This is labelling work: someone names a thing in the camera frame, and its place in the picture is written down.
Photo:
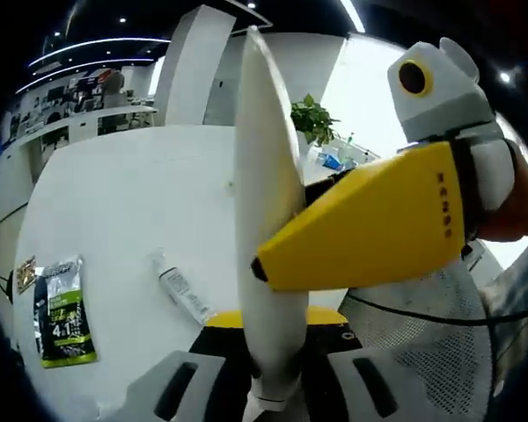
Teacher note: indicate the potted green plant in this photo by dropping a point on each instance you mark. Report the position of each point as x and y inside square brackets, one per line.
[314, 118]

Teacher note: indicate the curved ceiling light strip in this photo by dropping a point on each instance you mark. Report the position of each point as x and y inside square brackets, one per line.
[88, 65]
[101, 43]

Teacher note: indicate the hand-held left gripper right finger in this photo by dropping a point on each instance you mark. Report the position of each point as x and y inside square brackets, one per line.
[334, 343]

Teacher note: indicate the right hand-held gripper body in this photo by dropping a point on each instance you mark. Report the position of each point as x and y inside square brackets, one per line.
[440, 96]

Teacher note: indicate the long white office counter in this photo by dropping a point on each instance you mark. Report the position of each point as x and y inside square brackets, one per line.
[83, 127]

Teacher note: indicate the gold foil skincare sachet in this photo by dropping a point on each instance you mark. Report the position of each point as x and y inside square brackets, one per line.
[26, 274]

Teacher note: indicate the straight ceiling light strip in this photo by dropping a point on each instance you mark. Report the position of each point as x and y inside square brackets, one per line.
[351, 13]

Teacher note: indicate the person's grey-blue clothing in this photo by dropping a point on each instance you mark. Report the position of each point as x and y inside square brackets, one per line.
[523, 285]

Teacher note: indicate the green silver skincare sachet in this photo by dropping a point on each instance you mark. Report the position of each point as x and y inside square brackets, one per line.
[66, 312]

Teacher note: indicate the person's right hand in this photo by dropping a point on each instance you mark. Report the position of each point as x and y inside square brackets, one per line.
[515, 211]

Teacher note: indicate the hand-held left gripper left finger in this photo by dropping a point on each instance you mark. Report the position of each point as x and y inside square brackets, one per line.
[211, 351]

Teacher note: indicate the small silver skincare tube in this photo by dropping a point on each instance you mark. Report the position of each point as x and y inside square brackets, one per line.
[180, 288]

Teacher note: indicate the grey mesh office chair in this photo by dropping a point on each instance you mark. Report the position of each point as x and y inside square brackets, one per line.
[405, 338]

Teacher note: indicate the blue packet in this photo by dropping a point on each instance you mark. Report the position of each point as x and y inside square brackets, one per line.
[330, 160]

